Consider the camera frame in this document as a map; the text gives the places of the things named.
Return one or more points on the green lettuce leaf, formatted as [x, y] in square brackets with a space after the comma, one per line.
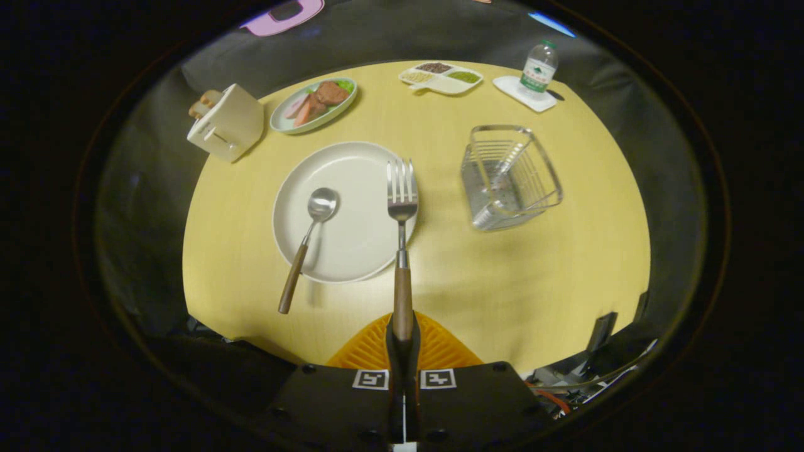
[345, 85]

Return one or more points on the pale yellow beans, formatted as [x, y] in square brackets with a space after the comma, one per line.
[417, 76]

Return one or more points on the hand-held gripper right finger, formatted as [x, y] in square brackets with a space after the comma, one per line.
[412, 355]

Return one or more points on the green beans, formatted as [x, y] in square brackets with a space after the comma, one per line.
[464, 76]

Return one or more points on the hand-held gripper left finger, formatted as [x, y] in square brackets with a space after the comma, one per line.
[394, 351]

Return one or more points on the oval pale green plate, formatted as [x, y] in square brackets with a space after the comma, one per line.
[281, 120]

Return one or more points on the dark brown beans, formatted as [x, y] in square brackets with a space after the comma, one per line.
[434, 67]

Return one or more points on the white divided dish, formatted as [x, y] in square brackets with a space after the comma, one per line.
[445, 85]

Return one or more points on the white square coaster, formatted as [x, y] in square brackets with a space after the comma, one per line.
[510, 87]

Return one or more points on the clear plastic water bottle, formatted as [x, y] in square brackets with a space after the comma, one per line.
[537, 72]

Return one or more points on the cream toy toaster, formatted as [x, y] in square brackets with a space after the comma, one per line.
[235, 122]

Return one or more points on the brown meat piece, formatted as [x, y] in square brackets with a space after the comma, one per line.
[331, 93]

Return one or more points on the pink ham slices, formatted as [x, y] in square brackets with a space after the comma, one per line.
[303, 110]

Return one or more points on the toast slice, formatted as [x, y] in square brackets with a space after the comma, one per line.
[204, 104]

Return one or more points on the round white plate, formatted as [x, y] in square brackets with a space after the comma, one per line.
[355, 245]

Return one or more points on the black bracket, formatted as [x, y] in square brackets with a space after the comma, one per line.
[602, 331]

